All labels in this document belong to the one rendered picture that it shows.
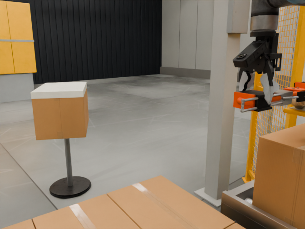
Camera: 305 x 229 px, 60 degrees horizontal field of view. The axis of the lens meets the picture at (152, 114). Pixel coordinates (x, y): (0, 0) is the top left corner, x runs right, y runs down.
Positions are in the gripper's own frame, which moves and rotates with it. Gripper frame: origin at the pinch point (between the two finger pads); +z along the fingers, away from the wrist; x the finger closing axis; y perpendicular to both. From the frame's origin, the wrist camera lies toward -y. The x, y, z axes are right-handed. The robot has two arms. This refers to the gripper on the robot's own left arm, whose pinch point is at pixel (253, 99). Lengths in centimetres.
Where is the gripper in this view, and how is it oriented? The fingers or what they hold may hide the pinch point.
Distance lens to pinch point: 87.7
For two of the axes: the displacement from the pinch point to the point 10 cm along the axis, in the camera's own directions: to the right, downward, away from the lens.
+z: 0.2, 9.7, 2.4
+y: 8.5, -1.4, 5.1
